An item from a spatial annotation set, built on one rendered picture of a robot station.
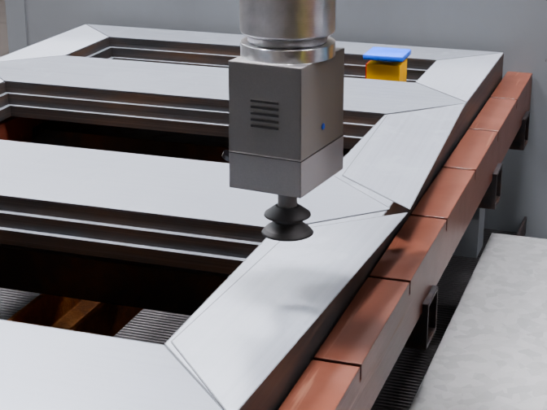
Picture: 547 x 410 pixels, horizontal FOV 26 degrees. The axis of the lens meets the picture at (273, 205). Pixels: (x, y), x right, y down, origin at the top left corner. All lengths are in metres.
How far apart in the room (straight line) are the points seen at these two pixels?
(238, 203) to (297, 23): 0.34
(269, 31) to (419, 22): 1.09
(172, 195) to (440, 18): 0.85
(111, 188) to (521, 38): 0.90
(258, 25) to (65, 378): 0.30
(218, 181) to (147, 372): 0.44
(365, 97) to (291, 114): 0.72
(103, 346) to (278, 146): 0.20
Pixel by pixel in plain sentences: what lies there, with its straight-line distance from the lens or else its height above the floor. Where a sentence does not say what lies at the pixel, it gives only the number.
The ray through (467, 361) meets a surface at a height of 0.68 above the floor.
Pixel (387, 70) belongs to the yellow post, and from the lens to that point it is 1.78.
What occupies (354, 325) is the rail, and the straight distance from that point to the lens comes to 1.02.
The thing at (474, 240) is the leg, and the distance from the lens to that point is 1.91.
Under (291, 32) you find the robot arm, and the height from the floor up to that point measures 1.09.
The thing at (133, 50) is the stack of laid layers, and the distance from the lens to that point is 2.02.
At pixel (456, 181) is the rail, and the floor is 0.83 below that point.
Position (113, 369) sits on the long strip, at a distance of 0.88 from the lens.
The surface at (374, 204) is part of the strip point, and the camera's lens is 1.20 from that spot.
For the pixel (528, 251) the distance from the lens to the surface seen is 1.61.
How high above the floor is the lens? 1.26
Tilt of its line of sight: 20 degrees down
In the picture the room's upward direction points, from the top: straight up
